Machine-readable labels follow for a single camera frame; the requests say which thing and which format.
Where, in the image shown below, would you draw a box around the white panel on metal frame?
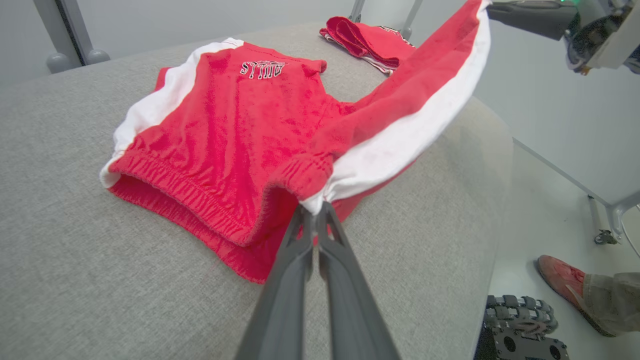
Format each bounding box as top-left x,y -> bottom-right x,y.
472,20 -> 640,246

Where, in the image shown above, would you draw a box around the beige trouser leg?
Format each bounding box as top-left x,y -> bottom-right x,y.
580,272 -> 640,335

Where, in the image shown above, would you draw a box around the red jersey with white trim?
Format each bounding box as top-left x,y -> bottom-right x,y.
320,16 -> 417,76

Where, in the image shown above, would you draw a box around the grey mecanum robot wheel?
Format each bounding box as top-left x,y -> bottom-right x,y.
482,294 -> 560,337

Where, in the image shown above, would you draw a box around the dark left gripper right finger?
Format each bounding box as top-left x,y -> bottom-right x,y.
316,202 -> 401,360

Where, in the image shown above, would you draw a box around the red sneaker shoe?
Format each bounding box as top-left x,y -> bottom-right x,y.
537,255 -> 616,337

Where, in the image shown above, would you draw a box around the red shorts with white stripes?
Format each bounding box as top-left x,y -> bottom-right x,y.
99,0 -> 493,285

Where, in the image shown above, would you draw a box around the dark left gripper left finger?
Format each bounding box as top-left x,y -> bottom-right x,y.
235,206 -> 316,360

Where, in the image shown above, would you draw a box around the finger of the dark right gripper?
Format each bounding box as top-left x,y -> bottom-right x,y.
487,0 -> 581,41

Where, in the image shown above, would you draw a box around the grey metal frame post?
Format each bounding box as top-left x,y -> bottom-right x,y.
56,0 -> 111,66
32,0 -> 84,74

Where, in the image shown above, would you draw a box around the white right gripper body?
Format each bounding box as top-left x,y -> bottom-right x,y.
565,0 -> 640,75

